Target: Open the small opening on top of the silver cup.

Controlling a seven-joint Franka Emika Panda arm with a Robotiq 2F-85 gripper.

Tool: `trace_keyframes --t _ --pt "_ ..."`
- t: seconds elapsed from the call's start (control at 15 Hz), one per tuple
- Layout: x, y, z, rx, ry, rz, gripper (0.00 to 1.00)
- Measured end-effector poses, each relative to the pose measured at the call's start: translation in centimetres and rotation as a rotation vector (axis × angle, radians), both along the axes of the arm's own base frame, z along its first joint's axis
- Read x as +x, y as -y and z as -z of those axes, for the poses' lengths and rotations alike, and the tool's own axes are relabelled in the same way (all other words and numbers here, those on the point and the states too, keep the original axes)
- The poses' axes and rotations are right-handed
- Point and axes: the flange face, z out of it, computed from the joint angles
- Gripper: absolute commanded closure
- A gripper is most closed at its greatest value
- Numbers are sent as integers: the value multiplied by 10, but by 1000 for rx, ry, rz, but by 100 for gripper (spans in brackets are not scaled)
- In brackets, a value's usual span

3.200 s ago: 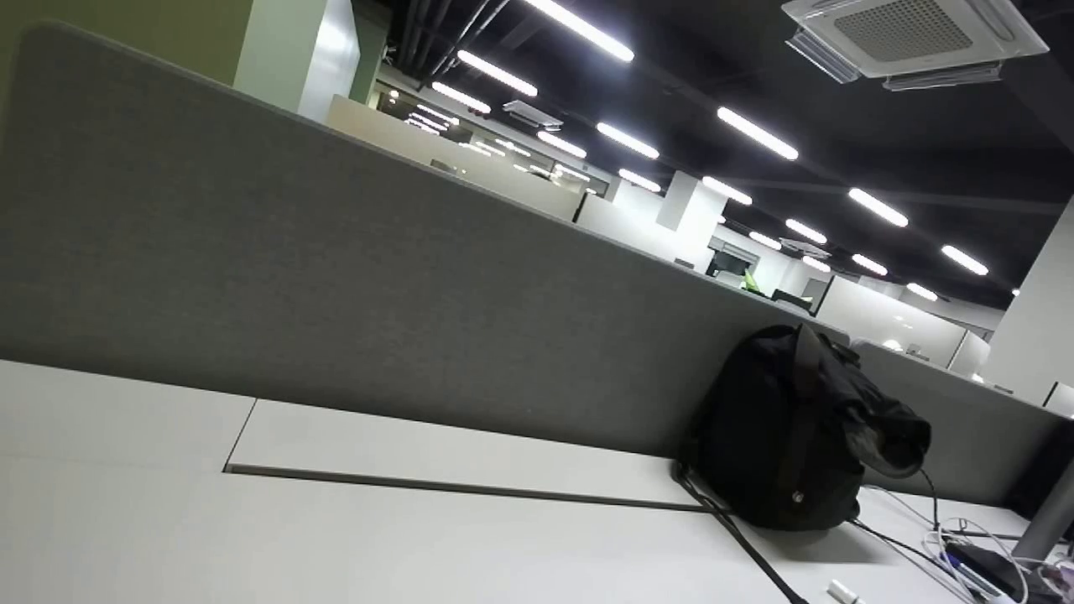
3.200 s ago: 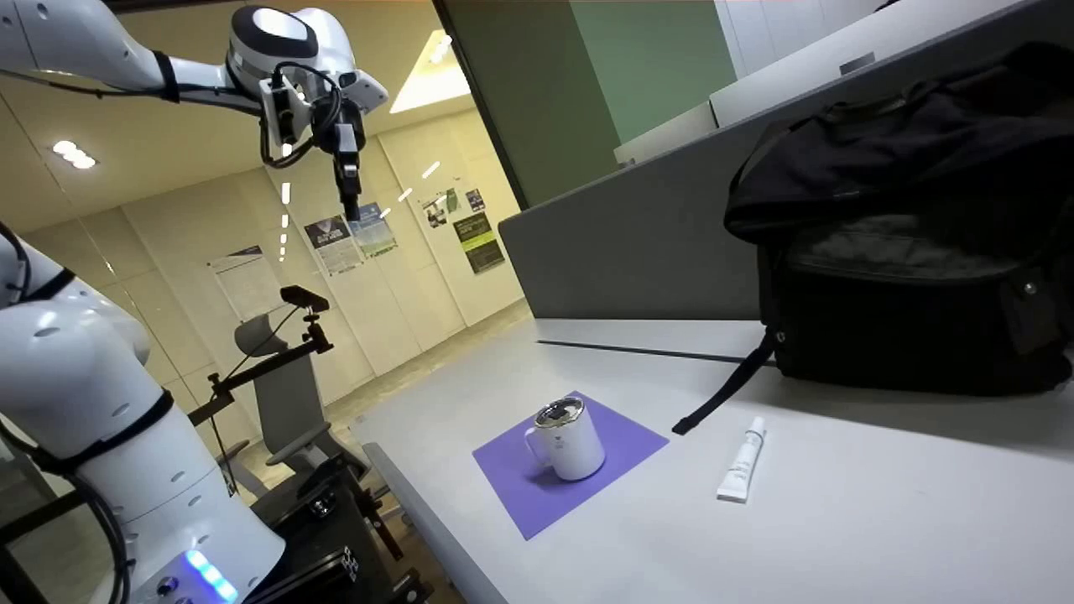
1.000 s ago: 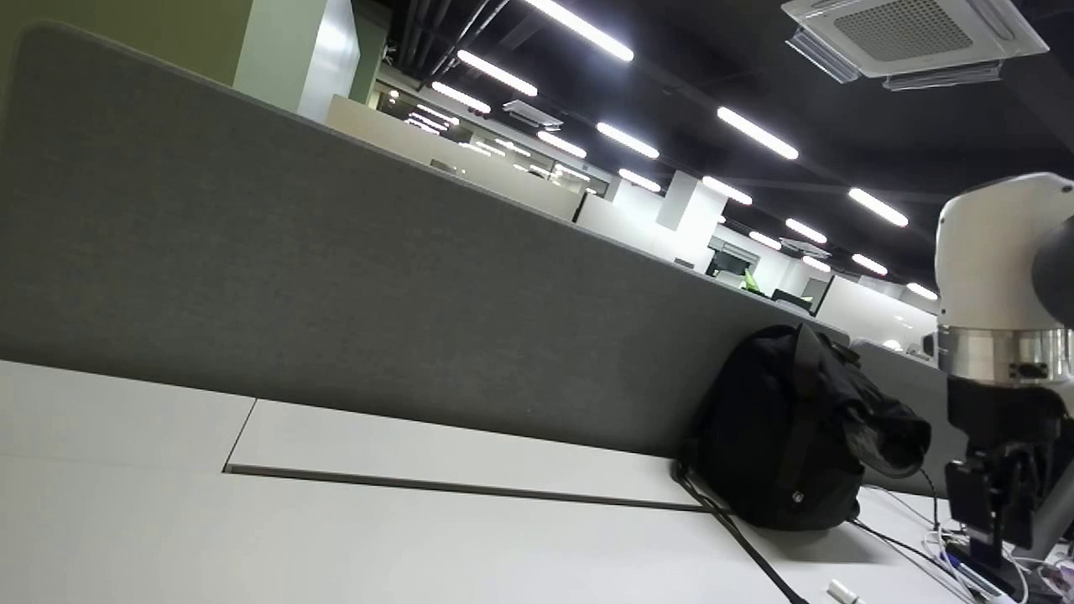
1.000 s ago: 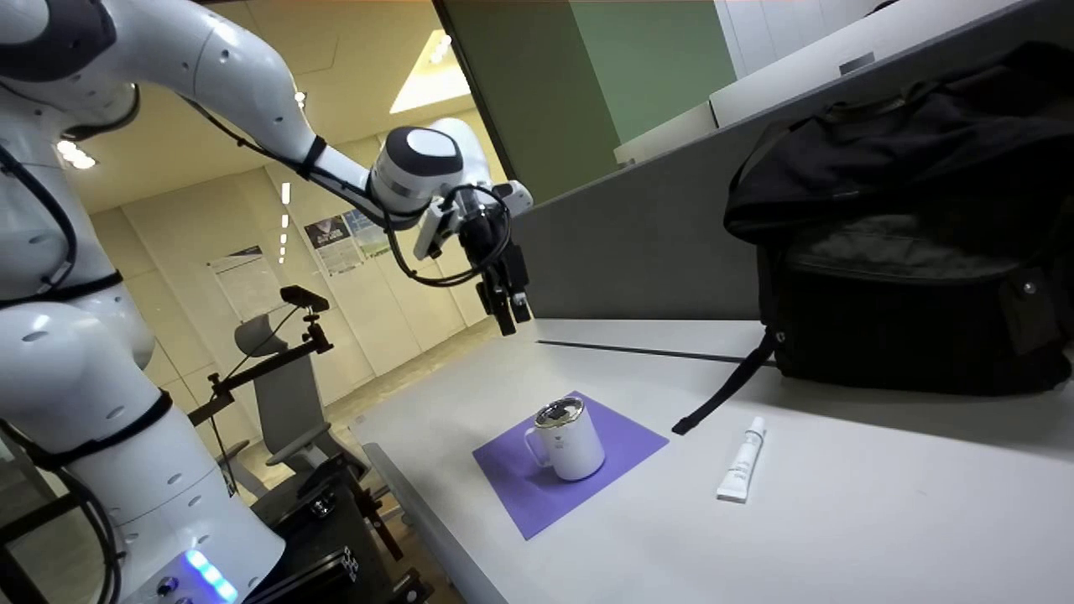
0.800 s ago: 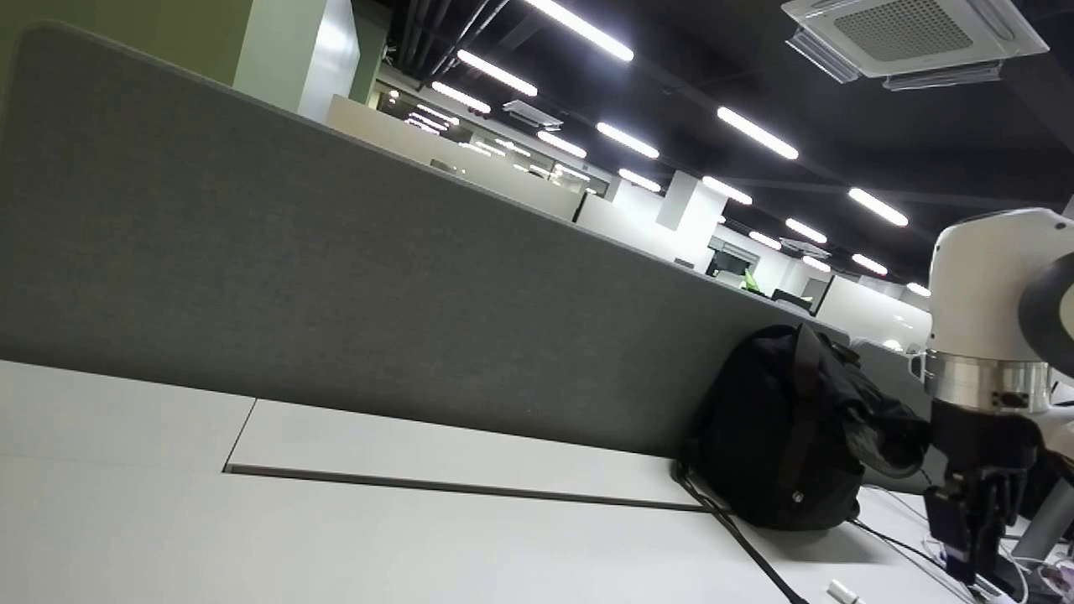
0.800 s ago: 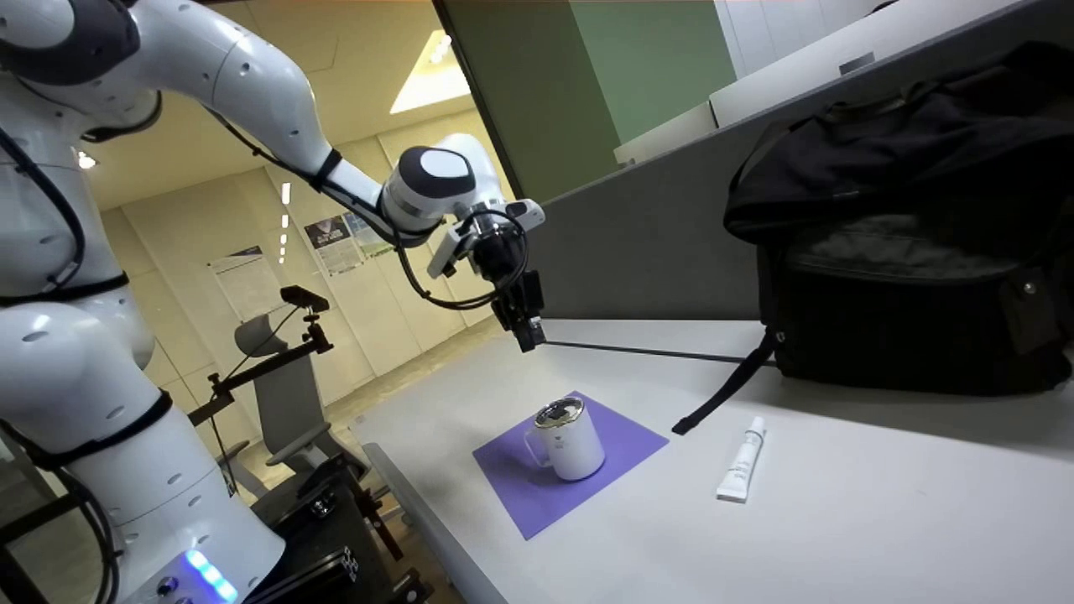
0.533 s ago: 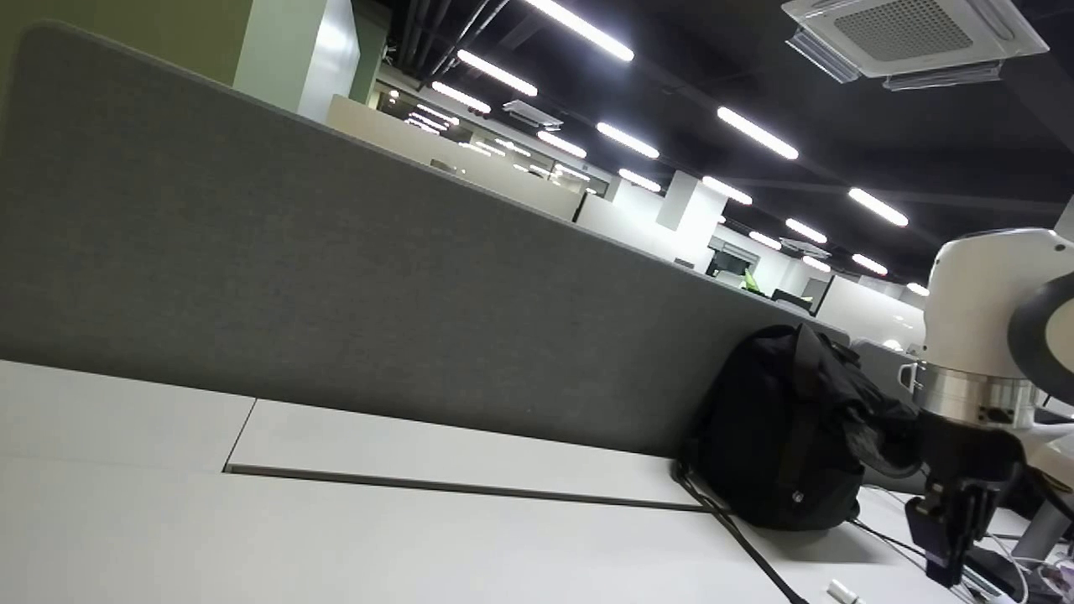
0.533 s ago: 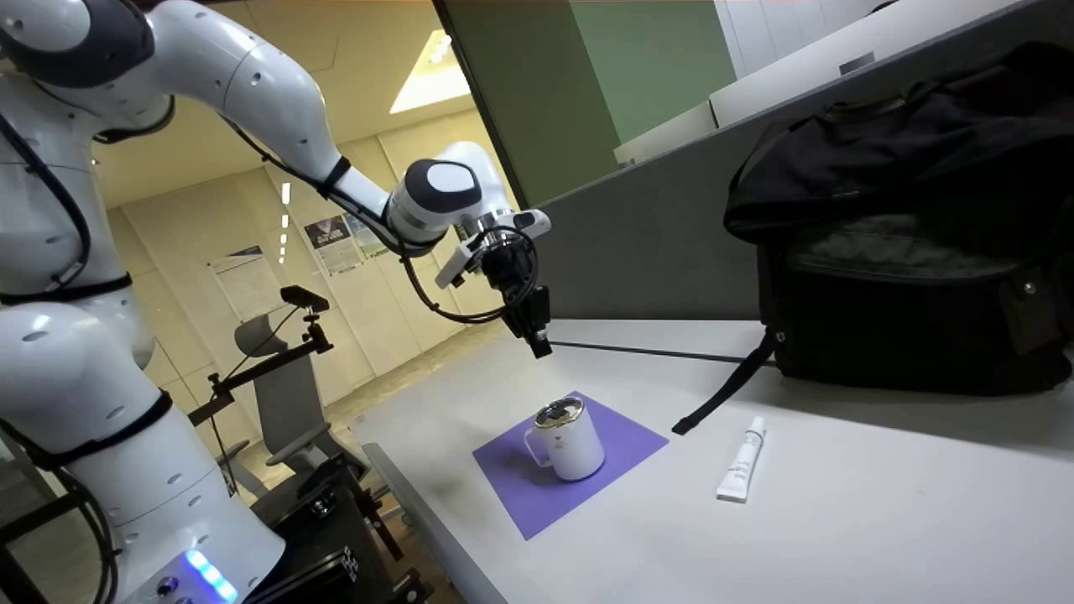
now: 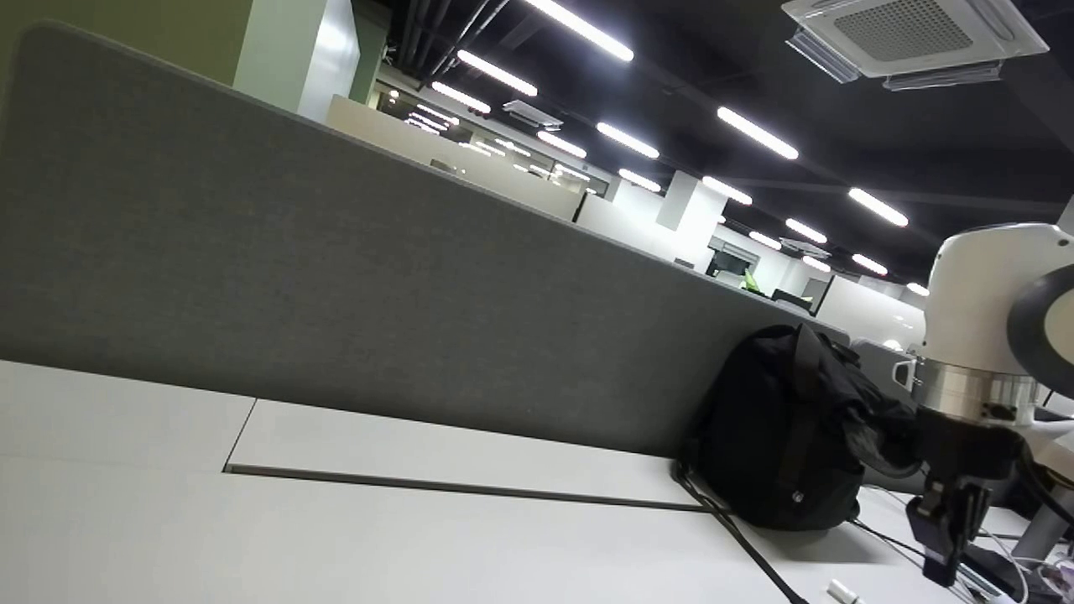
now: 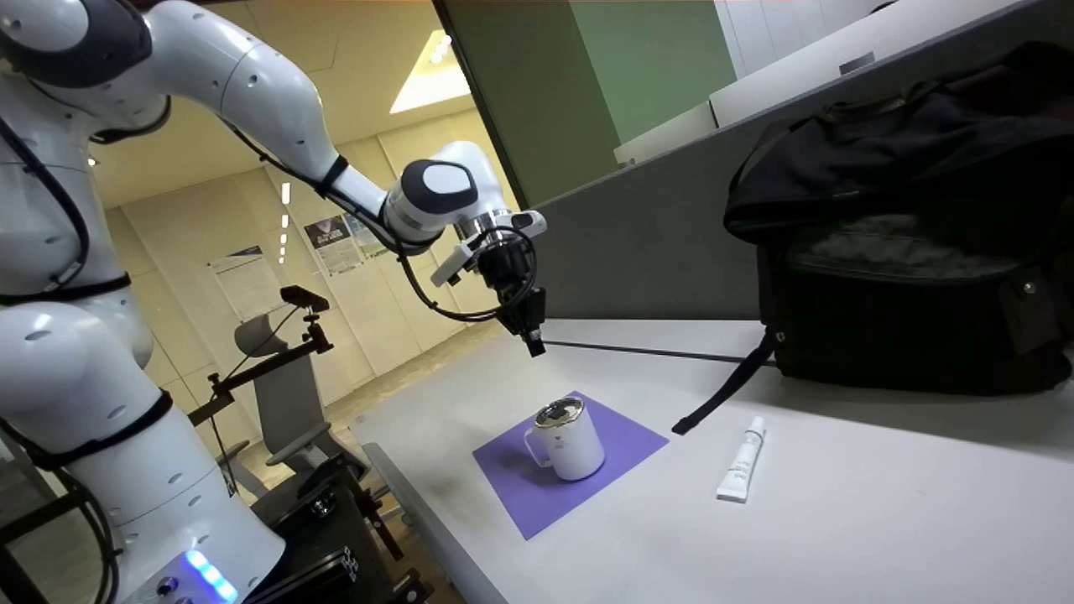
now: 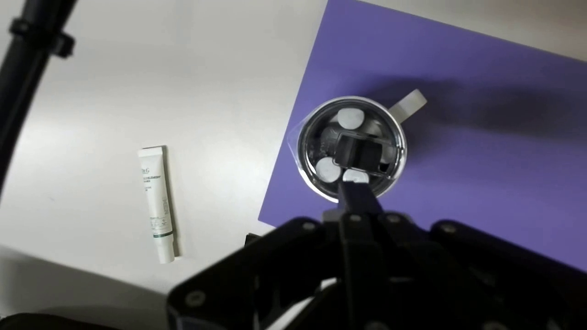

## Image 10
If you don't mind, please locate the silver cup with lid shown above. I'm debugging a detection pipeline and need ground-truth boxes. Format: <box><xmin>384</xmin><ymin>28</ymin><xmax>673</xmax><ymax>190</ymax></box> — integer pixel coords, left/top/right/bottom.
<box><xmin>520</xmin><ymin>396</ymin><xmax>610</xmax><ymax>486</ymax></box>

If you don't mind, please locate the white ledge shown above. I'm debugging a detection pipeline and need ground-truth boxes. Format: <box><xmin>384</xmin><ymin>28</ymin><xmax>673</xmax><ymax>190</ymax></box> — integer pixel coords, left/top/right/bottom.
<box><xmin>610</xmin><ymin>0</ymin><xmax>1043</xmax><ymax>167</ymax></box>

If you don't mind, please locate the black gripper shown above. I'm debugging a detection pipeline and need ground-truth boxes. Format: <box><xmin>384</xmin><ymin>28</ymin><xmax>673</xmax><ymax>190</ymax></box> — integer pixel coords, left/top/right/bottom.
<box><xmin>477</xmin><ymin>225</ymin><xmax>551</xmax><ymax>363</ymax></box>

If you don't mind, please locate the black cart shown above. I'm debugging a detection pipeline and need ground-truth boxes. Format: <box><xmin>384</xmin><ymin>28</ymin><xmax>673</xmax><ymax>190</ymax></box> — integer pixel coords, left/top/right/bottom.
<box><xmin>250</xmin><ymin>452</ymin><xmax>430</xmax><ymax>604</ymax></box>

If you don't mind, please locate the black camera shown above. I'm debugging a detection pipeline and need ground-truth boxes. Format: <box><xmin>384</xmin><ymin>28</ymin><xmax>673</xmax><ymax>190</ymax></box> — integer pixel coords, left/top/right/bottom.
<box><xmin>278</xmin><ymin>282</ymin><xmax>335</xmax><ymax>319</ymax></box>

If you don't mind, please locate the dark wall poster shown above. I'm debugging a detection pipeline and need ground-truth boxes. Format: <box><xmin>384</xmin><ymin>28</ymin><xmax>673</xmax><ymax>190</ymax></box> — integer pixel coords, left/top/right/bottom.
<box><xmin>301</xmin><ymin>214</ymin><xmax>356</xmax><ymax>251</ymax></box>

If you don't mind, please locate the ceiling light panel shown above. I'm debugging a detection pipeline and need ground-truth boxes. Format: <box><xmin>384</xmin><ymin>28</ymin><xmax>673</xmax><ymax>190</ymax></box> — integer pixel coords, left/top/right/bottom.
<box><xmin>384</xmin><ymin>32</ymin><xmax>477</xmax><ymax>119</ymax></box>

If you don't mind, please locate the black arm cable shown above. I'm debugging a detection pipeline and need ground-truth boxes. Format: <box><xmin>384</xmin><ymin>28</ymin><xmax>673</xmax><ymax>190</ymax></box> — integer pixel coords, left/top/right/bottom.
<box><xmin>215</xmin><ymin>113</ymin><xmax>505</xmax><ymax>330</ymax></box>

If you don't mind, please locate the purple paper mat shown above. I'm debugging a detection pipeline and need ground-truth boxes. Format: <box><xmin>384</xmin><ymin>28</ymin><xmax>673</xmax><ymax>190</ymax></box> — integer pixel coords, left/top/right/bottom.
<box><xmin>468</xmin><ymin>390</ymin><xmax>670</xmax><ymax>544</ymax></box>

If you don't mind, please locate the thin black table cable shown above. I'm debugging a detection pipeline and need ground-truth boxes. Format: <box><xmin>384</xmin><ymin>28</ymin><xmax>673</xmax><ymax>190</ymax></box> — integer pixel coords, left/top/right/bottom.
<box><xmin>542</xmin><ymin>332</ymin><xmax>778</xmax><ymax>365</ymax></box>

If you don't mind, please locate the black camera stand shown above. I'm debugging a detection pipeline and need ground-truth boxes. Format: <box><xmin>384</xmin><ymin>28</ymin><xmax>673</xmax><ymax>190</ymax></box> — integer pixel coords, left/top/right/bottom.
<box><xmin>185</xmin><ymin>308</ymin><xmax>337</xmax><ymax>474</ymax></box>

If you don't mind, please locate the black duffel bag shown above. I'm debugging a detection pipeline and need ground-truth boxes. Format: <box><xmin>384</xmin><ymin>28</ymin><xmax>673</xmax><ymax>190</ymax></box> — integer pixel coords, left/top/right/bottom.
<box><xmin>669</xmin><ymin>42</ymin><xmax>1074</xmax><ymax>441</ymax></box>

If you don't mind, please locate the white cream tube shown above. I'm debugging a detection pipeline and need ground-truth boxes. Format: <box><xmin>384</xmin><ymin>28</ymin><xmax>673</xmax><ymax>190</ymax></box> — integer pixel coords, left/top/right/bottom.
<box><xmin>716</xmin><ymin>413</ymin><xmax>770</xmax><ymax>506</ymax></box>

